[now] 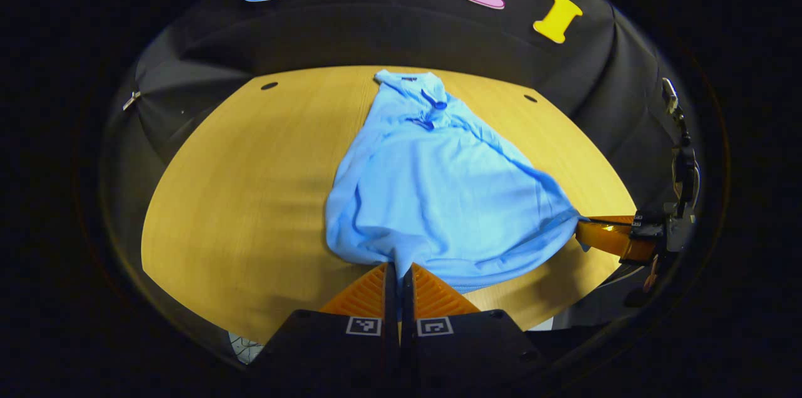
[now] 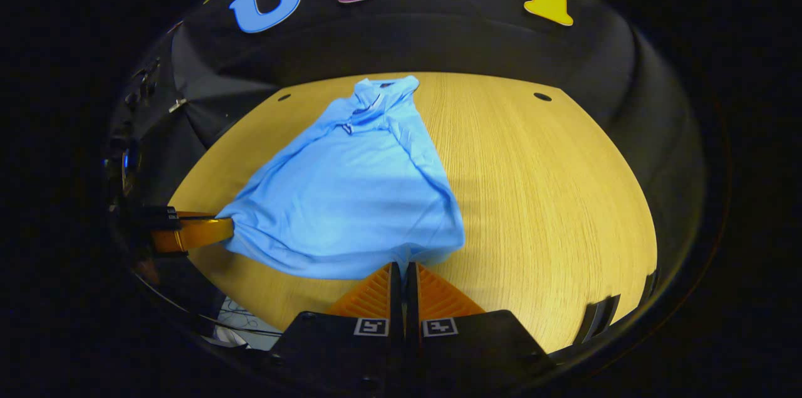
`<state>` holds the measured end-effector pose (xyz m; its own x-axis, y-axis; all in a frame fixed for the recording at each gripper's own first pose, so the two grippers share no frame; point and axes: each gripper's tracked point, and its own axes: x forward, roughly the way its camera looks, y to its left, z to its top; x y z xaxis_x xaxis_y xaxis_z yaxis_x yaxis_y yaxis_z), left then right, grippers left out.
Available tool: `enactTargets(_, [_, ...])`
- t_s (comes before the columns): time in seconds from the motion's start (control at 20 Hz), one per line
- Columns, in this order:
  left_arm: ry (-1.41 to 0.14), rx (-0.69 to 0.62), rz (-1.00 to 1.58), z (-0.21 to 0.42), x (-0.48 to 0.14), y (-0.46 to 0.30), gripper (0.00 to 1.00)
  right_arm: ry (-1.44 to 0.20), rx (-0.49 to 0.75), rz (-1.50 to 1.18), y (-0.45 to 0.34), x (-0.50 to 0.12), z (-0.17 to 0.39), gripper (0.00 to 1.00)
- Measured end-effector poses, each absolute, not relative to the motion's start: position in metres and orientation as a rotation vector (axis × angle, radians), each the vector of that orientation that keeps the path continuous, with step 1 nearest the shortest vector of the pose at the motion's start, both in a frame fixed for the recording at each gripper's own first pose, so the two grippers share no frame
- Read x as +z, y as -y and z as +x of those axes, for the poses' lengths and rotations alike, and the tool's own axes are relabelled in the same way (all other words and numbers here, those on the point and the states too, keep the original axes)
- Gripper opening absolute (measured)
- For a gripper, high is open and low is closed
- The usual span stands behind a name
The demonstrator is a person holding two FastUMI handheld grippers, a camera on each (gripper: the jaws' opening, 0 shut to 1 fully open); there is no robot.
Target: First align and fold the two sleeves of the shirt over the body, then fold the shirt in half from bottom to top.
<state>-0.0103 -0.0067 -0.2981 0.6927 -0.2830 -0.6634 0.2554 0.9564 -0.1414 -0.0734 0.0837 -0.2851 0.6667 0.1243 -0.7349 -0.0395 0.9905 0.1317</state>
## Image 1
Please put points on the black backdrop cloth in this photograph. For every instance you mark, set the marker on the black backdrop cloth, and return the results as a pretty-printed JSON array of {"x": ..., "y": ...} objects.
[{"x": 376, "y": 34}]

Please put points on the light blue T-shirt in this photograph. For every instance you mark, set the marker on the light blue T-shirt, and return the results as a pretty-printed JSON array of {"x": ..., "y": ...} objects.
[{"x": 438, "y": 197}]

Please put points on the silver metal clip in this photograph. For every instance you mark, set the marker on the silver metal clip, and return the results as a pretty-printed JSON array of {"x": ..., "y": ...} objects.
[{"x": 131, "y": 100}]

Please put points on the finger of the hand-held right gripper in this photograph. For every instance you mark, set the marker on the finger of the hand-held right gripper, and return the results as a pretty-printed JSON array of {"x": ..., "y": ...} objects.
[
  {"x": 617, "y": 219},
  {"x": 617, "y": 240}
]

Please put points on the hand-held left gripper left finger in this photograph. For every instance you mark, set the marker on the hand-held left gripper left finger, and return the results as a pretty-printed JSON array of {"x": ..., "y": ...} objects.
[{"x": 389, "y": 335}]

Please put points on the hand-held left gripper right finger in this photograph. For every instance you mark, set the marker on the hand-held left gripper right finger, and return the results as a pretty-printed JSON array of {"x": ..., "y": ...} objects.
[{"x": 405, "y": 335}]

